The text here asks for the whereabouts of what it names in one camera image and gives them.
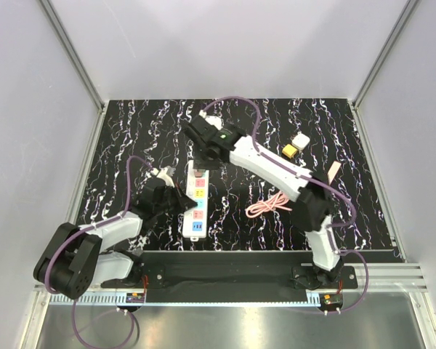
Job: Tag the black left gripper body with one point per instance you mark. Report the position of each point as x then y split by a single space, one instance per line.
170 204

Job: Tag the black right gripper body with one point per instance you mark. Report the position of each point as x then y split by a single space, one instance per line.
203 161

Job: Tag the white power strip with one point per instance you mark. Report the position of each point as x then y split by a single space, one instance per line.
195 220

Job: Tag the yellow plug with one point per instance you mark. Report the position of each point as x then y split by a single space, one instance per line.
289 151

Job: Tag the white square plug adapter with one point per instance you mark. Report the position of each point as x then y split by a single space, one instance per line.
300 141

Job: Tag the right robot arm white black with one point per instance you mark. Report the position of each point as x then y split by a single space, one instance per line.
298 192

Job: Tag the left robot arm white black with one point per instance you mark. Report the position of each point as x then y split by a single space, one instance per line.
74 260

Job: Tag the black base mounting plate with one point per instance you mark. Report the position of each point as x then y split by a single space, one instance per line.
231 277

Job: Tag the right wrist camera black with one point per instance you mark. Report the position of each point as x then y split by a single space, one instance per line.
199 130

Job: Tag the left aluminium frame post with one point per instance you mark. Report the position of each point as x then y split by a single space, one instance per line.
64 39

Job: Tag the aluminium frame post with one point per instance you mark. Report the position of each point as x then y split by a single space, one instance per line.
64 39
404 17

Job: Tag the right aluminium frame post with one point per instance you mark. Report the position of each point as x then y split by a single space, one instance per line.
404 17

